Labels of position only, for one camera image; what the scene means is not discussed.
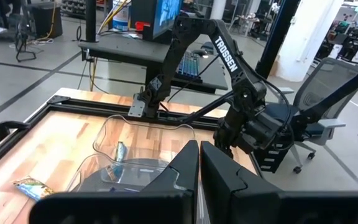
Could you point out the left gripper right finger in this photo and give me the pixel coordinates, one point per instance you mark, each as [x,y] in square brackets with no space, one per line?
[253,205]

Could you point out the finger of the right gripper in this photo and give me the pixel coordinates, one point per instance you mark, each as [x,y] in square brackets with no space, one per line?
[231,143]
[221,137]

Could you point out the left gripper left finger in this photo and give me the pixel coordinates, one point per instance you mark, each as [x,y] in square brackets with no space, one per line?
[166,205]

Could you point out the dark blue yellow granola bar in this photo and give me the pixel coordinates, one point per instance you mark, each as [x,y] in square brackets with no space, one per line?
[114,174]

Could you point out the light blue granola bar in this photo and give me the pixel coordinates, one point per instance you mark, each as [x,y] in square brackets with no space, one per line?
[121,152]

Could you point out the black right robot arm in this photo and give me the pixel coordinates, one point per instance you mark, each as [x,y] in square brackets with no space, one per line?
[225,56]

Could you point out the orange green granola bar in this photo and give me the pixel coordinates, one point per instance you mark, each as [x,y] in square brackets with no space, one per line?
[33,188]

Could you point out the clear plastic bin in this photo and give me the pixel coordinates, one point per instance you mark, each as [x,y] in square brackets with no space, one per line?
[166,137]
[85,174]

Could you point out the backlit keyboard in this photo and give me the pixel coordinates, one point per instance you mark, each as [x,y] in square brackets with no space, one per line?
[188,67]

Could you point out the grey mesh office chair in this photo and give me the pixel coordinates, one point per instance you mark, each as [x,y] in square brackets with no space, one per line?
[325,87]

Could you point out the dark vertical column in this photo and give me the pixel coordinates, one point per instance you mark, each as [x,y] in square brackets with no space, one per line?
[278,31]

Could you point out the black diagonal beam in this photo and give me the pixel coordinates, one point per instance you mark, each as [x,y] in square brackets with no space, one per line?
[353,82]

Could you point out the black desk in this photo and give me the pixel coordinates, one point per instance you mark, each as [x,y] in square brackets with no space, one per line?
[120,51]

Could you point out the computer monitor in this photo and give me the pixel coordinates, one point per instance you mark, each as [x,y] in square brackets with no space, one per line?
[166,15]

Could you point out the red box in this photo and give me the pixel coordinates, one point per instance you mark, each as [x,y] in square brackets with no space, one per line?
[142,26]

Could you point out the white blue bucket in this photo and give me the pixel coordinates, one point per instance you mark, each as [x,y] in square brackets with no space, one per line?
[120,21]

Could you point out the black monitor pole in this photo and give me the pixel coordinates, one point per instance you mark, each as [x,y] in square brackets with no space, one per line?
[91,18]

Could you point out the black clamp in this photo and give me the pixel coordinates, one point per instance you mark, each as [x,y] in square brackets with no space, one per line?
[8,125]

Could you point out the black trash bin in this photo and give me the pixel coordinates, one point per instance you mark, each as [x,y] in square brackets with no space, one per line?
[45,21]

